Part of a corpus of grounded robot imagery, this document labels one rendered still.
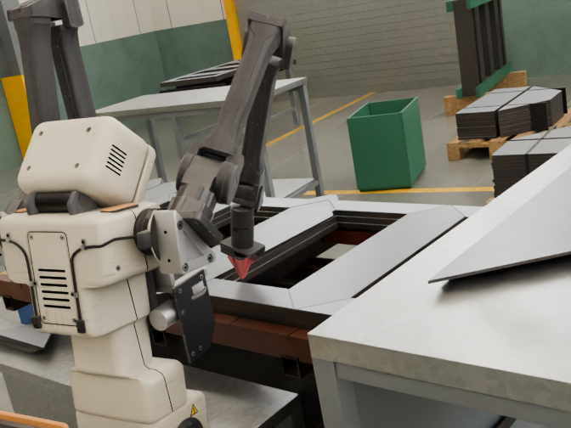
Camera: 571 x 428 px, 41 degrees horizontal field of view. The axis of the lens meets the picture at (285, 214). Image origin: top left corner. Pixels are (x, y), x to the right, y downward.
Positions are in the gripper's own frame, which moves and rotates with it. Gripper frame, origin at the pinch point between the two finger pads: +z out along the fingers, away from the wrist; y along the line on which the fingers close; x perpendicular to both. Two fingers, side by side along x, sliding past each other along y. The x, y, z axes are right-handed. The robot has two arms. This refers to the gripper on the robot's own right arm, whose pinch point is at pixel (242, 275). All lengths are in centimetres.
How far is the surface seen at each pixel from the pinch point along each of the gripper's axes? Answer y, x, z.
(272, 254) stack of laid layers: 7.1, -20.5, 5.0
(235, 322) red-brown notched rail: -11.1, 15.0, 1.9
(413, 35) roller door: 386, -767, 127
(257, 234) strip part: 18.7, -27.8, 5.6
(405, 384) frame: -74, 49, -32
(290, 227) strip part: 12.8, -35.7, 4.1
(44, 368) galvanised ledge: 43, 34, 31
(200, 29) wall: 723, -714, 162
